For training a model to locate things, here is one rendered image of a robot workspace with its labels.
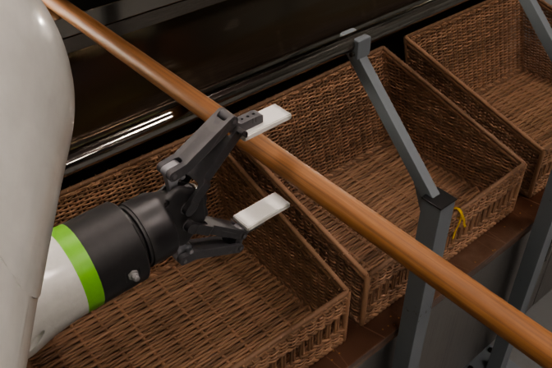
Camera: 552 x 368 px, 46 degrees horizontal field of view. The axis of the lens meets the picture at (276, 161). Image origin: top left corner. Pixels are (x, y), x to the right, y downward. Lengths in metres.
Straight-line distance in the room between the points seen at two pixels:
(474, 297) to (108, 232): 0.36
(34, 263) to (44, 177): 0.03
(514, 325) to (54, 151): 0.50
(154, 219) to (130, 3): 0.66
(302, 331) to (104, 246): 0.64
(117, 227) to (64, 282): 0.07
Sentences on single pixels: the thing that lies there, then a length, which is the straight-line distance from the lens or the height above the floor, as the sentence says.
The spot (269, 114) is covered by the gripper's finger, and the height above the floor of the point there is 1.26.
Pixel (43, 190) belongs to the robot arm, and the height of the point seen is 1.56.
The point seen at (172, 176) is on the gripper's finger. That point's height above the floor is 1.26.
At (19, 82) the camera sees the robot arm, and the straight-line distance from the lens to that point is 0.20.
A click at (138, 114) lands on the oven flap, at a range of 1.34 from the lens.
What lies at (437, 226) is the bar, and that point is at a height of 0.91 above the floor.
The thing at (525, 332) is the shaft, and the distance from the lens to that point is 0.64.
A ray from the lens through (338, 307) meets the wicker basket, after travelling 1.27.
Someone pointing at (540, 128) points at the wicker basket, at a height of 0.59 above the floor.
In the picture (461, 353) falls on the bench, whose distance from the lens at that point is 1.89.
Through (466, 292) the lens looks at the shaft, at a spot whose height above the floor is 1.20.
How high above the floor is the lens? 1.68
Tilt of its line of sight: 38 degrees down
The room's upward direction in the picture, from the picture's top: straight up
